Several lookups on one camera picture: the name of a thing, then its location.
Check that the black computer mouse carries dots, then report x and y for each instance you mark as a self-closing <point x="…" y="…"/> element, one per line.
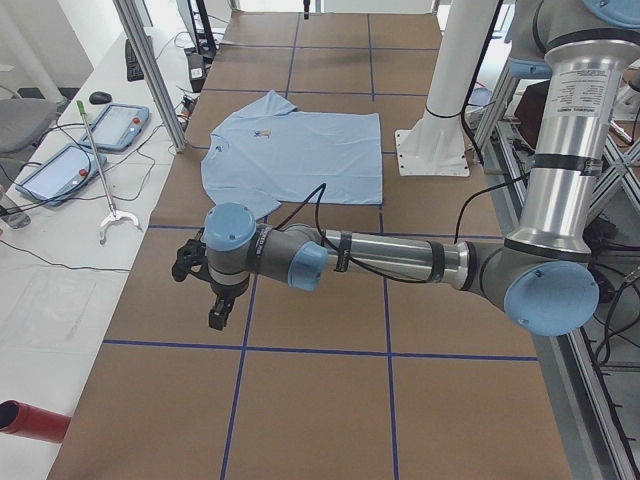
<point x="100" y="98"/>

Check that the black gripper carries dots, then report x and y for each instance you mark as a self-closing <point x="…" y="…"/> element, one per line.
<point x="223" y="293"/>

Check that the black power adapter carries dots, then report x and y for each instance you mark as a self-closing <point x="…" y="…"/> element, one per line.
<point x="197" y="71"/>

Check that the grey office chair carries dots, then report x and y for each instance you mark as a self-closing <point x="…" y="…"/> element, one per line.
<point x="23" y="122"/>

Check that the black keyboard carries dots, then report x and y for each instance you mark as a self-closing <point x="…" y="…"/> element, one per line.
<point x="134" y="70"/>

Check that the light blue t-shirt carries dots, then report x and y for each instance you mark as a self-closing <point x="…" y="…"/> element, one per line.
<point x="270" y="152"/>

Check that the white reacher grabber tool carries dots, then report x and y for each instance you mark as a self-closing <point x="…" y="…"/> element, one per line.
<point x="115" y="215"/>

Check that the aluminium frame post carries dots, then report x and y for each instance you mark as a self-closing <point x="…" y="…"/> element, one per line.
<point x="135" y="32"/>

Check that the red cylinder tube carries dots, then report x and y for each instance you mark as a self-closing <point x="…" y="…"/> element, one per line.
<point x="25" y="420"/>

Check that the near blue teach pendant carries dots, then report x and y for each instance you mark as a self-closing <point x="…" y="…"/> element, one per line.
<point x="60" y="177"/>

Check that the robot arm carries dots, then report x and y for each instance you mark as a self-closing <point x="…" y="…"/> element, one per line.
<point x="538" y="276"/>

